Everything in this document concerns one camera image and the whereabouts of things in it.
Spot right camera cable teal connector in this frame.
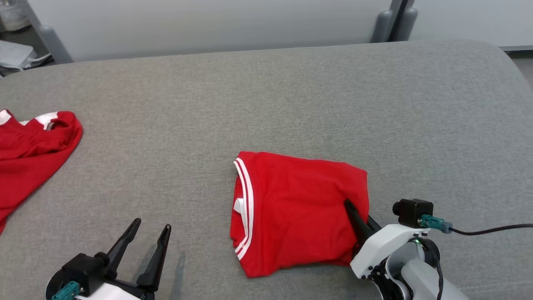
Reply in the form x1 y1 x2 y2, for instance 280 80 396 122
418 214 533 237

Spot white partition panel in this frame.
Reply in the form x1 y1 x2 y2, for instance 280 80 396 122
27 0 394 63
410 0 533 50

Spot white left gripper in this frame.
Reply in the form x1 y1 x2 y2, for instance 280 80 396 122
75 217 172 300

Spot red basketball jersey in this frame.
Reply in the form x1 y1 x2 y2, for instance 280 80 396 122
229 150 370 279

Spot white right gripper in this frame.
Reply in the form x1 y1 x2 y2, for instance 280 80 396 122
344 199 430 280

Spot white container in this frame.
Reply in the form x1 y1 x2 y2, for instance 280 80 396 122
0 0 30 32

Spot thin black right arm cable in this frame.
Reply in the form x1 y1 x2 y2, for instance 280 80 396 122
433 250 445 300

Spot red basketball shorts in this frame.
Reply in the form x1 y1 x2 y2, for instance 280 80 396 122
0 109 83 235

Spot grey partition post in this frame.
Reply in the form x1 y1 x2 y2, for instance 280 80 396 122
394 0 419 42
370 0 403 44
24 0 75 65

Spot white flat adapter box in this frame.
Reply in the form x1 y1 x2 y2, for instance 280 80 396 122
0 40 52 79

